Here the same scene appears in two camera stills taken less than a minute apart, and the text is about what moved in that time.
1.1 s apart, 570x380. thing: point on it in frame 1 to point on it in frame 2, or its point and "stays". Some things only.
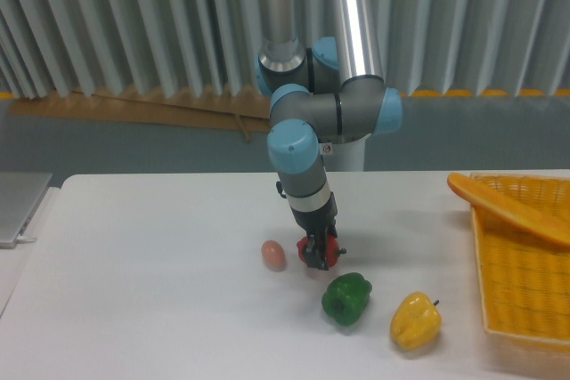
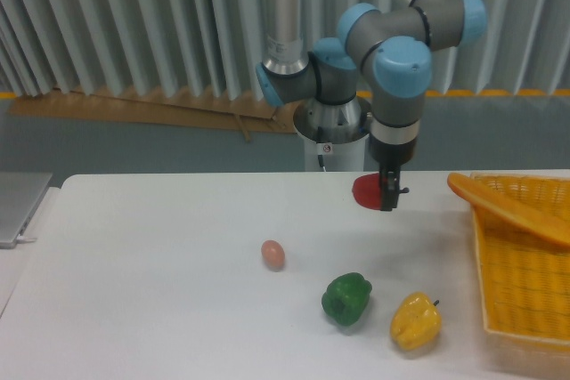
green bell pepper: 347,298 stays
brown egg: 272,255 stays
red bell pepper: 333,252 to 367,190
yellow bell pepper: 416,321 stays
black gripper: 318,223 to 390,157
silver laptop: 20,194 stays
